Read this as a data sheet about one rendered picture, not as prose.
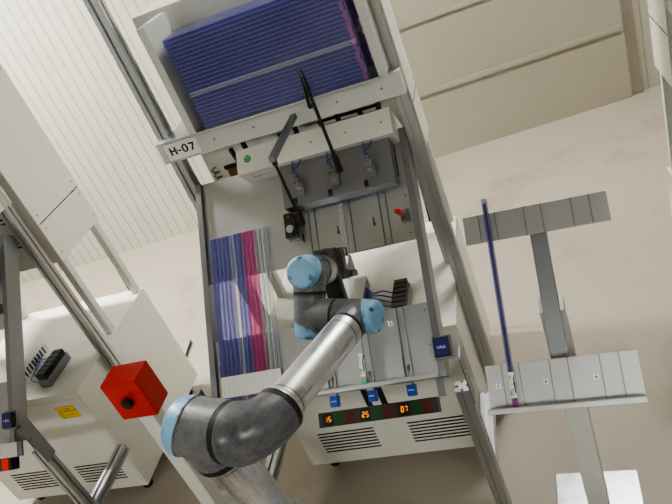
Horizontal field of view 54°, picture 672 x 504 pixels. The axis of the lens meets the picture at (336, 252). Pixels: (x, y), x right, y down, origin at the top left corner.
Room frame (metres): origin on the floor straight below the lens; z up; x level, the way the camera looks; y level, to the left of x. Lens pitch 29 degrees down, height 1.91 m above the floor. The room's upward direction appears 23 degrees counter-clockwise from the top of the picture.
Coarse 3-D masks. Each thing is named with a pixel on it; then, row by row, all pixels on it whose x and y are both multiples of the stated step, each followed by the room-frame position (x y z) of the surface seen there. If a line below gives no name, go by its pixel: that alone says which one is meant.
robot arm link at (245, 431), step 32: (352, 320) 1.13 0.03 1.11; (384, 320) 1.16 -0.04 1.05; (320, 352) 1.04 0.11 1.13; (288, 384) 0.96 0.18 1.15; (320, 384) 0.99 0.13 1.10; (224, 416) 0.90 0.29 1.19; (256, 416) 0.89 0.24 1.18; (288, 416) 0.89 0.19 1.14; (224, 448) 0.86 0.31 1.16; (256, 448) 0.86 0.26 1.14
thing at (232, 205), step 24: (216, 192) 1.98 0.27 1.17; (240, 192) 1.93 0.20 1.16; (264, 192) 1.89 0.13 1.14; (216, 216) 1.93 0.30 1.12; (240, 216) 1.88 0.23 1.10; (264, 216) 1.84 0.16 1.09; (312, 216) 1.76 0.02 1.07; (336, 216) 1.72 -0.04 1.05; (360, 216) 1.68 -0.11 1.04; (384, 216) 1.65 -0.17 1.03; (288, 240) 1.75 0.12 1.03; (312, 240) 1.71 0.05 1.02; (336, 240) 1.68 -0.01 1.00; (360, 240) 1.64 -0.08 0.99; (384, 240) 1.60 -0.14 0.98; (408, 240) 1.57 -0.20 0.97
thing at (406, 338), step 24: (408, 312) 1.44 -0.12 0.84; (288, 336) 1.57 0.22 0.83; (384, 336) 1.44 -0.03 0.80; (408, 336) 1.40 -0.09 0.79; (432, 336) 1.37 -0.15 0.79; (288, 360) 1.53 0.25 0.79; (384, 360) 1.40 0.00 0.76; (408, 360) 1.37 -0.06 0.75; (432, 360) 1.34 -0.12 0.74; (336, 384) 1.41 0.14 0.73
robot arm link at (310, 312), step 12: (300, 300) 1.26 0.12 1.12; (312, 300) 1.25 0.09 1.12; (324, 300) 1.24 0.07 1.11; (300, 312) 1.25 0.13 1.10; (312, 312) 1.23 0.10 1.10; (324, 312) 1.21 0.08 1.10; (300, 324) 1.24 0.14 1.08; (312, 324) 1.22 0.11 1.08; (324, 324) 1.20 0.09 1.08; (300, 336) 1.22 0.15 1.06; (312, 336) 1.21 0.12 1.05
